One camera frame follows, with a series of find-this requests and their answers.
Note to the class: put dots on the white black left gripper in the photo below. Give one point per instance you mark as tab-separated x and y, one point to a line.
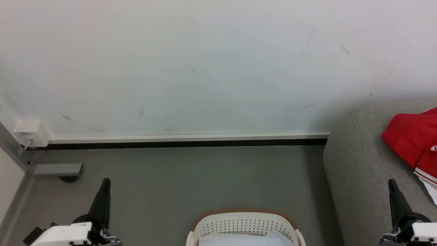
65	235

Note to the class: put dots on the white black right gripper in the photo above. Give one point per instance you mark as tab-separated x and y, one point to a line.
421	234

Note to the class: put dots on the red garment with white trim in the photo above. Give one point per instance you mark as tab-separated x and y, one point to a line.
409	136

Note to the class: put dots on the white perforated laundry basket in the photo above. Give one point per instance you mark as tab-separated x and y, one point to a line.
239	223

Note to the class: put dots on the pale white clothing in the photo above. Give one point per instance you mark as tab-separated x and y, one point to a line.
245	240

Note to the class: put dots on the black round floor stopper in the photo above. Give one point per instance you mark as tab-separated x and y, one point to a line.
68	178

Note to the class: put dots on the grey fabric sofa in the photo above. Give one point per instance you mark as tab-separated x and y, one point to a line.
362	171

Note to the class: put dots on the white and black baseboard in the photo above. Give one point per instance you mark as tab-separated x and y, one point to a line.
170	140

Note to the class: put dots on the grey framed beige panel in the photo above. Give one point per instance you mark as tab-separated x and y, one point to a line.
9	177

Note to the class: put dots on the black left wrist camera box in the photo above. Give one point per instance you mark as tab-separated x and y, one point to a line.
33	236

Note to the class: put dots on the white wall socket box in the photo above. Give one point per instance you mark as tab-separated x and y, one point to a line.
30	131

